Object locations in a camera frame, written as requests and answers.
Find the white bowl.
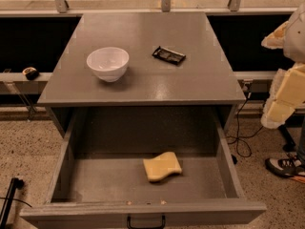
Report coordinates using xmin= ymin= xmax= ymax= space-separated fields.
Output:
xmin=87 ymin=47 xmax=130 ymax=82

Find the black stand at left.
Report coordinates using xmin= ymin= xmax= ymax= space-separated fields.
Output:
xmin=0 ymin=177 xmax=25 ymax=229

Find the yellow sponge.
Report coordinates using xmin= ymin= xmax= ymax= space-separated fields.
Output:
xmin=143 ymin=152 xmax=182 ymax=182

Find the black flat packet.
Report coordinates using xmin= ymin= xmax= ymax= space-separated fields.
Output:
xmin=152 ymin=46 xmax=186 ymax=65

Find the black cable on floor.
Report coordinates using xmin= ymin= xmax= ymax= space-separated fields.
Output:
xmin=226 ymin=91 xmax=265 ymax=159

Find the small black round device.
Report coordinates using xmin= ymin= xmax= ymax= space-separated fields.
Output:
xmin=22 ymin=67 xmax=39 ymax=80

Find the grey cabinet counter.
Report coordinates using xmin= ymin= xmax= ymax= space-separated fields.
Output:
xmin=38 ymin=11 xmax=245 ymax=107

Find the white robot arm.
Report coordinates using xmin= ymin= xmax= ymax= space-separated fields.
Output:
xmin=261 ymin=4 xmax=305 ymax=129

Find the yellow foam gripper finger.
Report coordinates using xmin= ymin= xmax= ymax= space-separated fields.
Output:
xmin=261 ymin=21 xmax=289 ymax=50
xmin=261 ymin=63 xmax=305 ymax=129

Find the black drawer handle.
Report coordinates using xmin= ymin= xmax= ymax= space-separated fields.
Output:
xmin=127 ymin=216 xmax=166 ymax=229

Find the grey sneaker shoe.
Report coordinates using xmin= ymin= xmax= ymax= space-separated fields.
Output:
xmin=265 ymin=156 xmax=305 ymax=177

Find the open grey top drawer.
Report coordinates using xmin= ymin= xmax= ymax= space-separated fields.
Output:
xmin=21 ymin=106 xmax=266 ymax=229

